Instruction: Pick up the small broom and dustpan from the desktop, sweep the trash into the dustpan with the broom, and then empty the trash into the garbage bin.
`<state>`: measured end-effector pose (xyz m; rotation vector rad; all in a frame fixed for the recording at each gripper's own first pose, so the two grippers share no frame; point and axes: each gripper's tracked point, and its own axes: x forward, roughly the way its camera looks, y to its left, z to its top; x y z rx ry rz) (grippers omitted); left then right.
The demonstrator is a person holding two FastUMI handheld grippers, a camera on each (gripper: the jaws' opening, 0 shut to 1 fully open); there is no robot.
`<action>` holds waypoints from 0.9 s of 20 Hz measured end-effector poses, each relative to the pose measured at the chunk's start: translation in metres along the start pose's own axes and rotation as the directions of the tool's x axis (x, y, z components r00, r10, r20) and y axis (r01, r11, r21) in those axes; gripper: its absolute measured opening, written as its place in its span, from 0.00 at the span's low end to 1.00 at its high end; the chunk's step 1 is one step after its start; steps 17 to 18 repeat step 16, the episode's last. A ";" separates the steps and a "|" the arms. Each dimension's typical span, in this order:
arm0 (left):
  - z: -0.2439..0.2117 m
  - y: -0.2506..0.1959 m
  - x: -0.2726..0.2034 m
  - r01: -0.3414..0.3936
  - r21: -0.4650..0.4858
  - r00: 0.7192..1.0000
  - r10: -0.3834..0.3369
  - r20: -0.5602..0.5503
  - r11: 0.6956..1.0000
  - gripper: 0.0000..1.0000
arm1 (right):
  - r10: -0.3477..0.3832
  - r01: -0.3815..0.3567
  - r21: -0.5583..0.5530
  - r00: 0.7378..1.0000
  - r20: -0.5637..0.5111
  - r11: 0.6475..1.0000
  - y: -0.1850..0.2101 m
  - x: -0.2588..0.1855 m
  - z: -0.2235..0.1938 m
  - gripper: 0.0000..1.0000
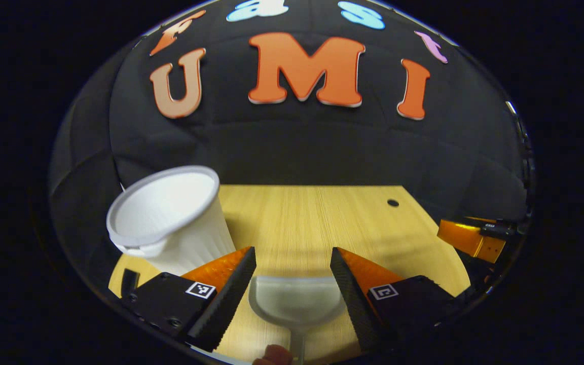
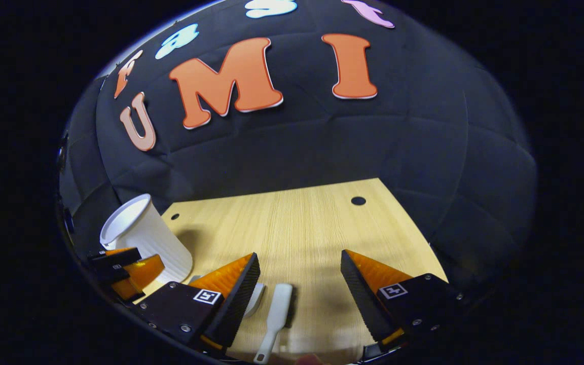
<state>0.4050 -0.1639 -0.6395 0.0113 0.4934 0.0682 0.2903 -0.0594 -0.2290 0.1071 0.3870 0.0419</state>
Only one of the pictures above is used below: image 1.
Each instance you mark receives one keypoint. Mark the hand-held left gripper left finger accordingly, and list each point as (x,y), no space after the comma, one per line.
(233,294)

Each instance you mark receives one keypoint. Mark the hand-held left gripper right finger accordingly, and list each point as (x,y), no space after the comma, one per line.
(350,294)

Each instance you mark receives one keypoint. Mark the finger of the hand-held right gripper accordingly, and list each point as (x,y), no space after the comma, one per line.
(482,220)
(462,238)

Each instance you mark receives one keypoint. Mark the white dustpan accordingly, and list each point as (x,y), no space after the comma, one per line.
(297,299)

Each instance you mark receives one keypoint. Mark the white ribbed garbage bin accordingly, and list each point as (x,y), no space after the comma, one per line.
(170,213)

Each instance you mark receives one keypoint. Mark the wooden desktop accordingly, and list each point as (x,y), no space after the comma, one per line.
(297,223)

